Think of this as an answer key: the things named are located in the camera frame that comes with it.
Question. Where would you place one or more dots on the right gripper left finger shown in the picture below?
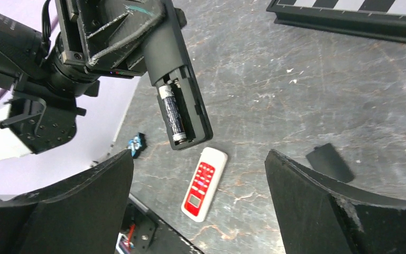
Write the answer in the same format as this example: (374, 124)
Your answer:
(80, 214)

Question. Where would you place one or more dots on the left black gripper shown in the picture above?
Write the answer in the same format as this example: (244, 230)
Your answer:
(102, 38)

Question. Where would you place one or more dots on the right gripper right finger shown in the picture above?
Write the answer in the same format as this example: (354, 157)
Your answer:
(318, 214)

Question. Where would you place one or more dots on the black battery cover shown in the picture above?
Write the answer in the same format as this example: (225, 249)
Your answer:
(327, 161)

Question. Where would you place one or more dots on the dark battery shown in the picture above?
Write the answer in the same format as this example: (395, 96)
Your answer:
(174, 119)

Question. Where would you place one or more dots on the black remote control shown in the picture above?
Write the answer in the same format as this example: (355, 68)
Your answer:
(167, 61)

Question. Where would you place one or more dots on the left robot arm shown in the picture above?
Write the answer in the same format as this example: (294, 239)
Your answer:
(43, 107)

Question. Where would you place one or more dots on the white red remote control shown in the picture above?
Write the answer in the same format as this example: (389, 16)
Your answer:
(204, 183)

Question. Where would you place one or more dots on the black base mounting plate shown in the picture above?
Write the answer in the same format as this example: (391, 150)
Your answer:
(143, 231)

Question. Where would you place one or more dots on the blue battery pack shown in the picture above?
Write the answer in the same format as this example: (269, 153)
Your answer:
(137, 145)

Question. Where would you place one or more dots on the black grey checkerboard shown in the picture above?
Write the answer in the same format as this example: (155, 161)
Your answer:
(375, 19)

